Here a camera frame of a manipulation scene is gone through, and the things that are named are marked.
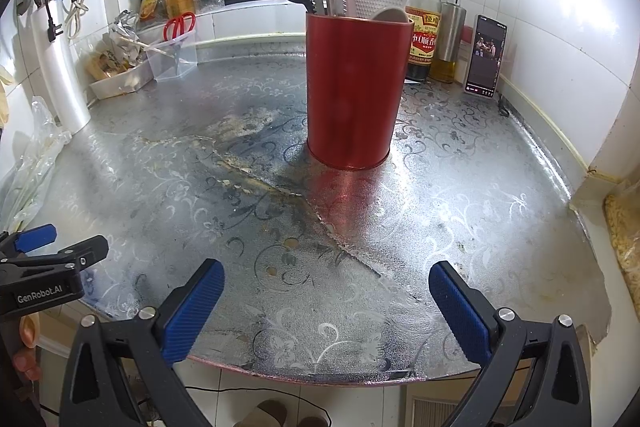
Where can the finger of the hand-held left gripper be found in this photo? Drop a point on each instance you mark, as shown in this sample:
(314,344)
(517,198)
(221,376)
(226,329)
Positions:
(85,252)
(37,236)

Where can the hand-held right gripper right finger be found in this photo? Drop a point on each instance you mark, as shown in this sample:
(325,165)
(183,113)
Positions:
(460,312)

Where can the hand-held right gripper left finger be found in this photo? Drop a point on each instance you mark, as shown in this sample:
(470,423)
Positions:
(195,307)

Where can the red metal canister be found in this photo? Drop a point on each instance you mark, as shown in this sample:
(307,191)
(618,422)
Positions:
(355,97)

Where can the large white soup spoon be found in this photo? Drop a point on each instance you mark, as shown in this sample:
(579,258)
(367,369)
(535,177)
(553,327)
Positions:
(390,14)

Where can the person's left hand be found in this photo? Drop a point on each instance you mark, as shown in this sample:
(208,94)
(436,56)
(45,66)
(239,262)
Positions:
(29,329)

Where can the clear plastic bag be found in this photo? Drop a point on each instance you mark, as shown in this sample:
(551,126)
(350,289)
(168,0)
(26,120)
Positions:
(30,167)

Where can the beige slipper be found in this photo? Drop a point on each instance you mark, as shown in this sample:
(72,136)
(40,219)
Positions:
(262,414)

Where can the cream rubber gloves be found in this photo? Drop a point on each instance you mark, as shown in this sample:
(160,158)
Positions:
(6,94)

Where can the white pipe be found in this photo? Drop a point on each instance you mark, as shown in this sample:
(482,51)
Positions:
(62,72)

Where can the white plastic tray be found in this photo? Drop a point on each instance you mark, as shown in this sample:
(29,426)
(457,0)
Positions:
(122,87)

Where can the bag of yellow noodles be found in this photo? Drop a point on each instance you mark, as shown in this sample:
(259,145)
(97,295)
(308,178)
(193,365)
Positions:
(625,252)

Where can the yellow snack packet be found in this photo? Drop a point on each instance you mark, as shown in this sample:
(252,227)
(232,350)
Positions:
(110,64)

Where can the clear plastic container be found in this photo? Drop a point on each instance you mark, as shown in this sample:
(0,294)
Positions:
(172,64)

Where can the thin light stick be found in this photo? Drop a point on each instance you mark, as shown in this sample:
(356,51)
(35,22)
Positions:
(152,46)

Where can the crumpled foil bag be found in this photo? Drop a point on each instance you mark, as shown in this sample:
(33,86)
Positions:
(125,26)

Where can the red scissors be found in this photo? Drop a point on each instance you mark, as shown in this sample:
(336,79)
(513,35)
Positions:
(180,26)

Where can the smartphone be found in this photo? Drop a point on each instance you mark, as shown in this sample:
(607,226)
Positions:
(485,57)

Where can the steel oil dispenser bottle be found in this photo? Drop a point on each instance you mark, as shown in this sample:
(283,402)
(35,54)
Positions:
(450,37)

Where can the small red box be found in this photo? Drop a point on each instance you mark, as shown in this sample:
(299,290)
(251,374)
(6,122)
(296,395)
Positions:
(467,34)

